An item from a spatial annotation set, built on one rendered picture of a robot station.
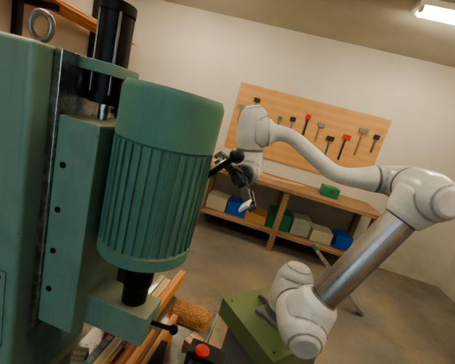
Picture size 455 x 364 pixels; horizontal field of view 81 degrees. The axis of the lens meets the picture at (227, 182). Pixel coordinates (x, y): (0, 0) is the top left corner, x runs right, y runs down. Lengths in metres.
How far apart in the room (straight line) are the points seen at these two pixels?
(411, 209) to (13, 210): 0.97
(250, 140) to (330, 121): 2.92
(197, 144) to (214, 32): 3.68
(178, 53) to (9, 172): 3.72
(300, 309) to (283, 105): 3.07
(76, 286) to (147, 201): 0.24
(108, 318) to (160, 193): 0.32
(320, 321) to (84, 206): 0.81
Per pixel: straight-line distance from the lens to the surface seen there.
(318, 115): 3.81
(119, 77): 0.53
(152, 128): 0.41
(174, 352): 0.80
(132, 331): 0.64
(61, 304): 0.66
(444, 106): 4.30
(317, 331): 1.03
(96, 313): 0.67
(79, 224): 0.55
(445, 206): 0.95
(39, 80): 0.52
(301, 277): 1.18
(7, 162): 0.56
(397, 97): 4.08
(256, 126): 0.97
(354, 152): 3.90
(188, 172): 0.44
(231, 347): 1.46
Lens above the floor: 1.49
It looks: 14 degrees down
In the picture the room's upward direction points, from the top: 15 degrees clockwise
